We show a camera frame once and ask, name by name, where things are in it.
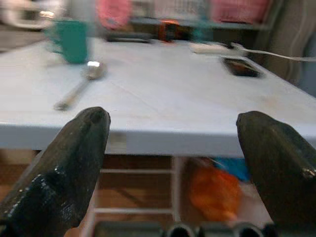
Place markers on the orange plastic bag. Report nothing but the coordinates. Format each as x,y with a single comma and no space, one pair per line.
213,192

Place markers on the white metal table frame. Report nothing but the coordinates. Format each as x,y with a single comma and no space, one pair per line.
158,190

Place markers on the black flat tray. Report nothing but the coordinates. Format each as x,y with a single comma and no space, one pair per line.
128,37

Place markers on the pink plastic basket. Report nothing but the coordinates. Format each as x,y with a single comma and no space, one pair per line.
238,11

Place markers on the orange and black box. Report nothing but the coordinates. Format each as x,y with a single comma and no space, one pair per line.
169,30

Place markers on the blue plastic bag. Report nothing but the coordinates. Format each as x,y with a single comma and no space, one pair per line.
233,168

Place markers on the pink cloth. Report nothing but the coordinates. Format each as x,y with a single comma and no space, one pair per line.
113,13

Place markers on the white power strip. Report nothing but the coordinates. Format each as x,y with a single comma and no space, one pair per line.
213,48

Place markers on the silver metal spoon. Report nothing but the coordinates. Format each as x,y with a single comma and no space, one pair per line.
84,82

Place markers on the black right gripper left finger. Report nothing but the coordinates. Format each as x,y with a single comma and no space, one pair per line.
66,170

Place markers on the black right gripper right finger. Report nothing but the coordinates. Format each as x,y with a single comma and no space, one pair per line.
279,168

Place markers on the teal ceramic mug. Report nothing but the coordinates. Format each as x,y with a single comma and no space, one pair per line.
70,40

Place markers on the black smartphone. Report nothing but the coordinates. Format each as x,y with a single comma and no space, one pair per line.
242,67

